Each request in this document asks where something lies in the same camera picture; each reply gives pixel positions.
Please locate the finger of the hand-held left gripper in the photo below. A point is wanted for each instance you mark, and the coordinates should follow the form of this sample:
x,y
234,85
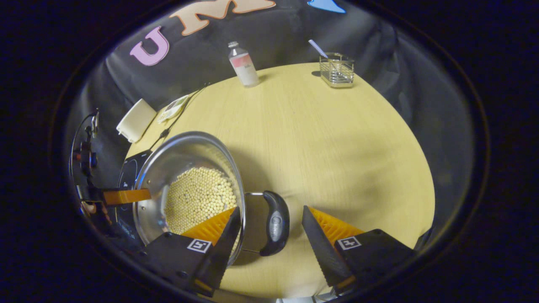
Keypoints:
x,y
126,196

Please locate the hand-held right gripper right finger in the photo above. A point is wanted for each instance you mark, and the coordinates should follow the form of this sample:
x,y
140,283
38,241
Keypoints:
x,y
322,248

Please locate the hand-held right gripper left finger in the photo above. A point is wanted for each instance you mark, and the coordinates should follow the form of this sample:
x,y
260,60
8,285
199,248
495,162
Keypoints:
x,y
223,248

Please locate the black induction cooktop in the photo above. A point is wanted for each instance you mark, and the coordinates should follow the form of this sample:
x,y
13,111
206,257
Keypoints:
x,y
126,176

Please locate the stainless steel pot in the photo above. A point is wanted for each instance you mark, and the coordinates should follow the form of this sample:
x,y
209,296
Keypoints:
x,y
168,168

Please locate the pile of soybeans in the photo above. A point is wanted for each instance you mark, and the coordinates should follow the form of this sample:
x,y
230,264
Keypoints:
x,y
198,198

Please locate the white toaster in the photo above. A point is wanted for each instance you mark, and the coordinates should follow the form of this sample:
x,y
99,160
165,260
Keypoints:
x,y
137,120

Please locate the white divided dish of beans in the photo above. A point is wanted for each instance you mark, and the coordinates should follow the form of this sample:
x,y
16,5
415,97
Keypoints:
x,y
173,108

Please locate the small clear bottle pink label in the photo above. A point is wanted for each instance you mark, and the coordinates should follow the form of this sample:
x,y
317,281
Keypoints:
x,y
245,67

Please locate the striped straw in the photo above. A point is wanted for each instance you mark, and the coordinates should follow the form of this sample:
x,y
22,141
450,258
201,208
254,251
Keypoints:
x,y
318,48

